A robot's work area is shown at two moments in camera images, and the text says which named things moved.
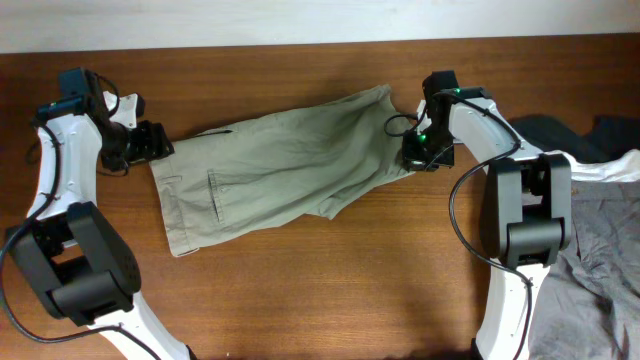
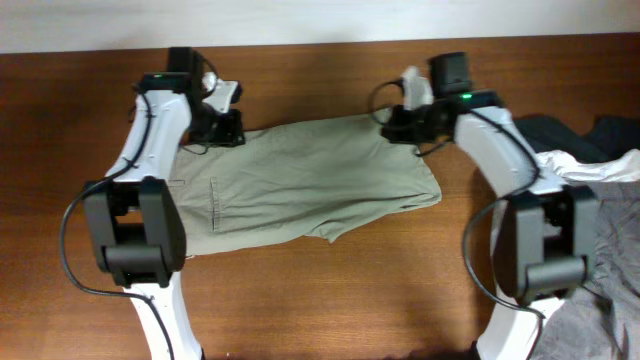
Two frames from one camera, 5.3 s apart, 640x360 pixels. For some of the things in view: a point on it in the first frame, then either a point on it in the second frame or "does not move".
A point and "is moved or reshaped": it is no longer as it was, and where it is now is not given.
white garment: (625, 168) does not move
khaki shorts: (227, 179) is moved or reshaped
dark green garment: (607, 137) does not move
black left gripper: (151, 141) → (226, 130)
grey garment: (587, 306) does not move
